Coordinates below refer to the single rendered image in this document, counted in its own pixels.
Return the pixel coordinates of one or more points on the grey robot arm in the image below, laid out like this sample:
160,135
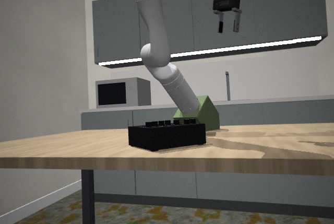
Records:
157,54

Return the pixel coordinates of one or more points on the black lighting desk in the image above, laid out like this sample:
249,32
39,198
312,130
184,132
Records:
154,136

